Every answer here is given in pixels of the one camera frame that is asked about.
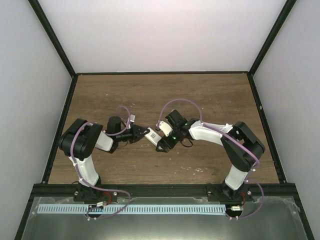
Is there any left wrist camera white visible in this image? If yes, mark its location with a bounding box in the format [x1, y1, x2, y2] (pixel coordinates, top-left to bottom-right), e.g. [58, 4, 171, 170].
[129, 114, 136, 124]

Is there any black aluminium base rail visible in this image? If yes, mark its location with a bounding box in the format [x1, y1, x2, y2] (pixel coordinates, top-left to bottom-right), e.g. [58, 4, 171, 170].
[29, 183, 298, 203]

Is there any light blue slotted cable duct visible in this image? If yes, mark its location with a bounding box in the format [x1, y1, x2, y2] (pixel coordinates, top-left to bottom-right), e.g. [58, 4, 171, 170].
[36, 204, 226, 215]

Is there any white remote control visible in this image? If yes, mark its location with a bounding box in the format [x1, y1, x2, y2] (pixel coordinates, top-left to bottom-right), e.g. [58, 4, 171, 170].
[145, 127, 163, 146]

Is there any black enclosure frame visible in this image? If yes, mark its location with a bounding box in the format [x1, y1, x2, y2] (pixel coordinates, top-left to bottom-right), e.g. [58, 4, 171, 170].
[15, 0, 314, 240]

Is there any grey metal front plate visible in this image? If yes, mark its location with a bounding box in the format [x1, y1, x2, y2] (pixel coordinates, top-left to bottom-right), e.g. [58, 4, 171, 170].
[22, 197, 307, 240]

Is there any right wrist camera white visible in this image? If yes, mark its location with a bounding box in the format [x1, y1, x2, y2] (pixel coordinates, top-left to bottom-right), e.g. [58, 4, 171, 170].
[155, 120, 173, 137]

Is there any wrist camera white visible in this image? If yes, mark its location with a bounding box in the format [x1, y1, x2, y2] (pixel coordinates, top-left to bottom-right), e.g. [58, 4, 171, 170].
[155, 120, 173, 137]
[129, 114, 136, 124]

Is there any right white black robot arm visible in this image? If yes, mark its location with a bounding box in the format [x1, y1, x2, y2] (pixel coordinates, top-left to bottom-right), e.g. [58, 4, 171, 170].
[156, 110, 266, 202]

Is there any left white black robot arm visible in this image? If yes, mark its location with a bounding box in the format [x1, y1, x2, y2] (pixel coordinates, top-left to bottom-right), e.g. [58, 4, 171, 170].
[58, 116, 150, 202]

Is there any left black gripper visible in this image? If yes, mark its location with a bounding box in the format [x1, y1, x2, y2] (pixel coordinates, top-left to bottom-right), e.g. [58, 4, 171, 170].
[116, 124, 149, 144]

